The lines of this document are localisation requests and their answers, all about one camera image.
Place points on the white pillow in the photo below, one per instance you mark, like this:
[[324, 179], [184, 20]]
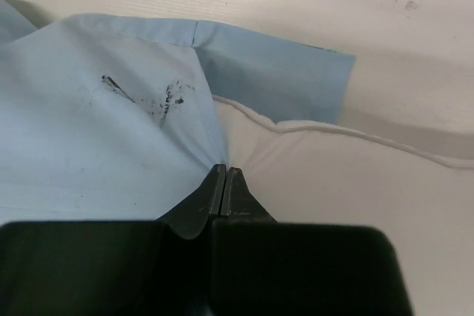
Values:
[[308, 171]]

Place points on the light blue pillowcase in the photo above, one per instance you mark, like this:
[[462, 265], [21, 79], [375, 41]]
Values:
[[112, 118]]

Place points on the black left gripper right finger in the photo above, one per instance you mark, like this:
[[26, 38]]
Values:
[[238, 203]]

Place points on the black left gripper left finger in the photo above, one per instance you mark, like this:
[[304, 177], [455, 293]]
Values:
[[189, 218]]

